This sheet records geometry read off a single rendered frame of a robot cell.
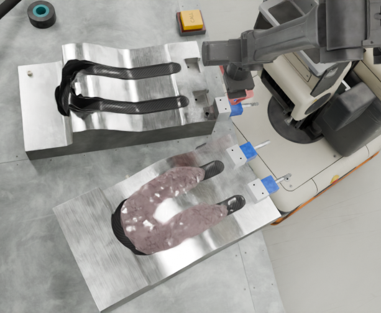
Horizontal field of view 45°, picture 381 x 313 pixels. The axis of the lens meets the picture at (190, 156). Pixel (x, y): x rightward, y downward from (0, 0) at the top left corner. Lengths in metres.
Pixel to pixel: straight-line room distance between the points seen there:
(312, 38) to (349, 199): 1.63
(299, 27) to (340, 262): 1.56
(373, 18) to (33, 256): 0.92
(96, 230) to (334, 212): 1.38
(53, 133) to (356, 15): 0.83
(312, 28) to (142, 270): 0.66
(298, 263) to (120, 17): 1.27
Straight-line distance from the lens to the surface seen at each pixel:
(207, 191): 1.19
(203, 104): 1.30
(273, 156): 1.93
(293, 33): 0.79
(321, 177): 1.97
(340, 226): 2.24
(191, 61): 1.36
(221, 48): 1.06
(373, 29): 0.68
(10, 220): 1.26
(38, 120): 1.28
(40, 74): 1.36
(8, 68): 1.46
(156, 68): 1.32
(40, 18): 1.50
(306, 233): 2.17
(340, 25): 0.68
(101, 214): 1.11
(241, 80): 1.17
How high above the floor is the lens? 1.98
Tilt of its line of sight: 66 degrees down
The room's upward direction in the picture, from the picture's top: 15 degrees clockwise
